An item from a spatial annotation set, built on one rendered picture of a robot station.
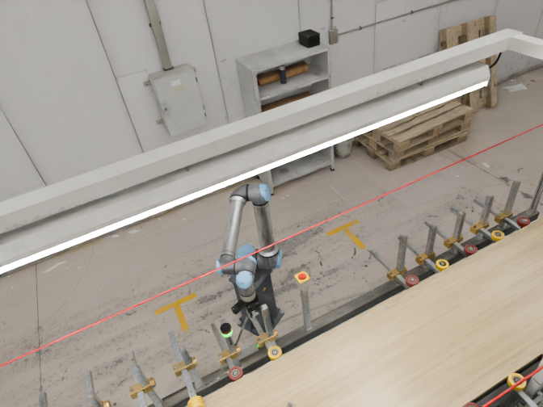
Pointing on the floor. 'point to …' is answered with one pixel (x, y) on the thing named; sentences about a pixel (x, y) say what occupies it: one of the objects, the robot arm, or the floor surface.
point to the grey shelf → (292, 170)
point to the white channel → (258, 125)
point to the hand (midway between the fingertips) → (250, 317)
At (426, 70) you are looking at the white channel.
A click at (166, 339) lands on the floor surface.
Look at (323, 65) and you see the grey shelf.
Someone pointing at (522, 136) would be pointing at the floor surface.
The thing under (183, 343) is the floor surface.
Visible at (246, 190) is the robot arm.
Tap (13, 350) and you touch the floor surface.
